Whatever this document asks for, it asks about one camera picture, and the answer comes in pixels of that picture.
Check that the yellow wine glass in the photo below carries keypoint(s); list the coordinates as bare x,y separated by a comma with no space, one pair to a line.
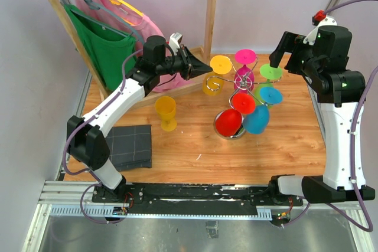
165,107
213,82

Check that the chrome wine glass rack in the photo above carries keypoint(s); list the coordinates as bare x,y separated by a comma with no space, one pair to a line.
250,101

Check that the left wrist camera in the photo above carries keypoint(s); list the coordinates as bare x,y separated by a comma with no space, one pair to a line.
175,41

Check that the green tank top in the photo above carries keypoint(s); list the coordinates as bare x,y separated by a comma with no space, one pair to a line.
107,47

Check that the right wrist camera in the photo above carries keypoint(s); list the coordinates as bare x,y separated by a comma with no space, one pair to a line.
323,24

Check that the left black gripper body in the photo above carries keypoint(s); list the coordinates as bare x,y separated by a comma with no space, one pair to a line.
183,66

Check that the magenta wine glass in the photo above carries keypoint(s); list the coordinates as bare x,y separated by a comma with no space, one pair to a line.
244,57

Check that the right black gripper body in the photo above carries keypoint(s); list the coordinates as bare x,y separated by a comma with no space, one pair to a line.
293,43

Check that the red wine glass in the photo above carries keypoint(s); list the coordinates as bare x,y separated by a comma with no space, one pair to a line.
228,123

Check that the wooden clothes rack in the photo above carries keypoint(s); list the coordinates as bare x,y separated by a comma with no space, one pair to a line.
201,52

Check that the green wine glass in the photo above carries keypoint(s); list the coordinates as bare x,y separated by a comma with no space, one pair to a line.
265,93

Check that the blue wine glass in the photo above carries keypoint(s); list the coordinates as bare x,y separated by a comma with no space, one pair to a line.
256,122

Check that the grey cable duct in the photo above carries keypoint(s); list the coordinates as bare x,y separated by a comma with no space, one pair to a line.
258,214

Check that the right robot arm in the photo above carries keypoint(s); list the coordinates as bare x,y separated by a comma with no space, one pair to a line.
321,59

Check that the grey clothes hanger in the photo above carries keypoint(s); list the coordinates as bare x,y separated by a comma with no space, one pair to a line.
95,9

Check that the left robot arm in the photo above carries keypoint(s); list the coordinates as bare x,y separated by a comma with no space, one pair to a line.
86,136

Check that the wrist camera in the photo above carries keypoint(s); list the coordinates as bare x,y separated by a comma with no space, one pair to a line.
175,41
323,24

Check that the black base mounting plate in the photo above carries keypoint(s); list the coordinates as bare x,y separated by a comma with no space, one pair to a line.
159,197

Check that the dark grey folded cloth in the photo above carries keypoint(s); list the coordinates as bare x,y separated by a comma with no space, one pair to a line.
130,147

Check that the pink t-shirt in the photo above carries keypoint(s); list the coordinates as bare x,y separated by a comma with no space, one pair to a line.
146,28

